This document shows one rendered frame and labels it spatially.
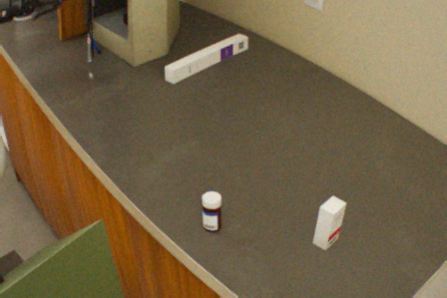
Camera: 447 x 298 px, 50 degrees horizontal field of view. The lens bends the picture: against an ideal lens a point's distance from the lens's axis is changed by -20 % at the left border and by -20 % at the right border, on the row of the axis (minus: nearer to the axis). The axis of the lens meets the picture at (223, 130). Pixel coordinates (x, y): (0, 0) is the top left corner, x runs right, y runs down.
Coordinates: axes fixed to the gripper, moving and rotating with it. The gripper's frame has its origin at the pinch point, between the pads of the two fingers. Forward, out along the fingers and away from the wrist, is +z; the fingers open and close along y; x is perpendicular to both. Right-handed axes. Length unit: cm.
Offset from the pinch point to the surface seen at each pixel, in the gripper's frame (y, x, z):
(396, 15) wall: 0, -43, 79
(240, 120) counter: -26, -41, 37
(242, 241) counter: -26, -79, 26
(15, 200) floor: -120, 58, -48
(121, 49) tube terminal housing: -22.9, -0.7, 14.4
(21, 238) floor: -120, 29, -45
